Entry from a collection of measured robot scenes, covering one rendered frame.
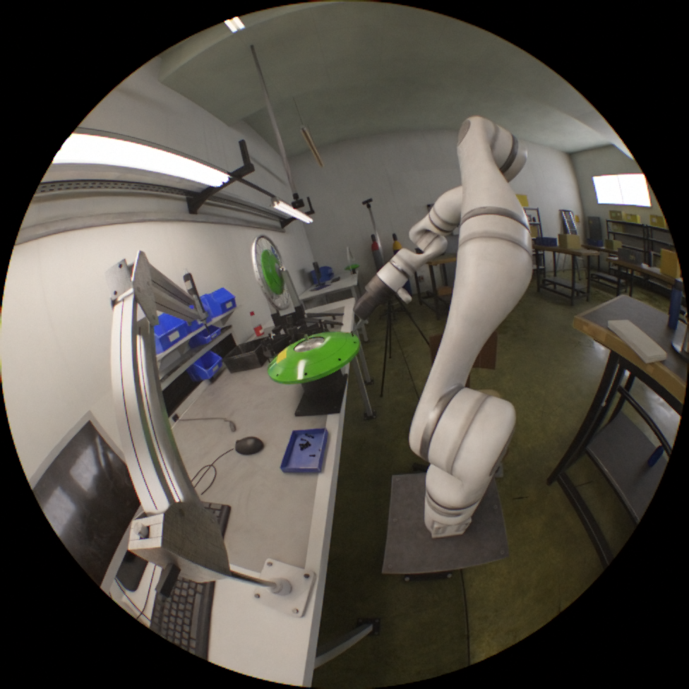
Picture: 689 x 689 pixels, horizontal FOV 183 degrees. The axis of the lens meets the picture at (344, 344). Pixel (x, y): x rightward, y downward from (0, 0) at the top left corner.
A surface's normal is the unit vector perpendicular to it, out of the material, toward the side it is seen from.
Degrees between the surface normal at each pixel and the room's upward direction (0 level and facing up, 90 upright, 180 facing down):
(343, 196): 90
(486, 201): 50
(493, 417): 9
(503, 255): 65
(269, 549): 0
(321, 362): 23
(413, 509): 0
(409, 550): 0
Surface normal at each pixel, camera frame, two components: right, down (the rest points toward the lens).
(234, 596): -0.26, -0.88
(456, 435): -0.72, -0.36
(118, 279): 0.44, 0.25
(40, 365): 0.96, -0.21
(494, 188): -0.54, -0.08
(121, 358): 0.14, -0.42
